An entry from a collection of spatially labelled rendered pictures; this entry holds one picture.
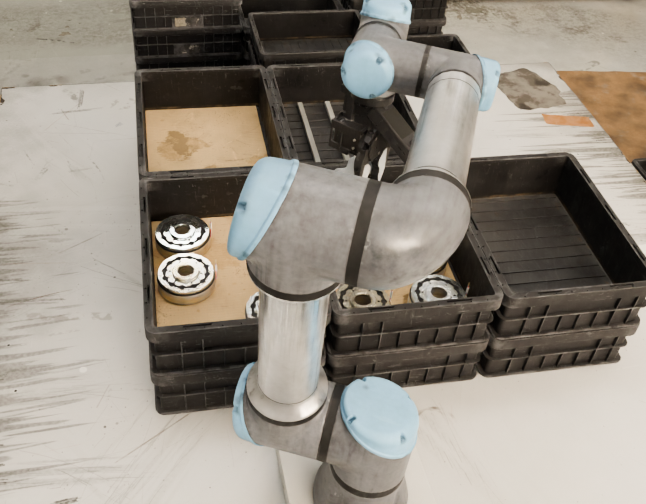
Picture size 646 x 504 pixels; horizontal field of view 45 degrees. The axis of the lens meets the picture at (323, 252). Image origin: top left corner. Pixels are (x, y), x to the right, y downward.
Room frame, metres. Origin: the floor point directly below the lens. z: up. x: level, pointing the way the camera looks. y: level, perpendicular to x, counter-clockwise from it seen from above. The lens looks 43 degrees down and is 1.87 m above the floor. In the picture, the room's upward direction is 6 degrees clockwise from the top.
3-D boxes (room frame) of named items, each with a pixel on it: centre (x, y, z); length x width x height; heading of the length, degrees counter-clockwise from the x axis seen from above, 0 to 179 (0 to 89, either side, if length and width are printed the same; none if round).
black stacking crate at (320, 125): (1.48, -0.02, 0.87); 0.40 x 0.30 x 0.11; 15
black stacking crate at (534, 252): (1.17, -0.41, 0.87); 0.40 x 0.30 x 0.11; 15
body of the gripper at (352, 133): (1.12, -0.05, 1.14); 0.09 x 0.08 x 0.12; 60
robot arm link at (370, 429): (0.67, -0.10, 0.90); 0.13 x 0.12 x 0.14; 80
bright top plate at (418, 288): (1.00, -0.22, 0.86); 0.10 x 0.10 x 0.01
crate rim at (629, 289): (1.17, -0.41, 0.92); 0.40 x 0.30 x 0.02; 15
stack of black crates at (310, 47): (2.48, 0.11, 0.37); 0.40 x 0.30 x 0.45; 106
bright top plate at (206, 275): (1.00, 0.24, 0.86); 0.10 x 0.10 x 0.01
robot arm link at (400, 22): (1.12, -0.06, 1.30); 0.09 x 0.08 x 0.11; 170
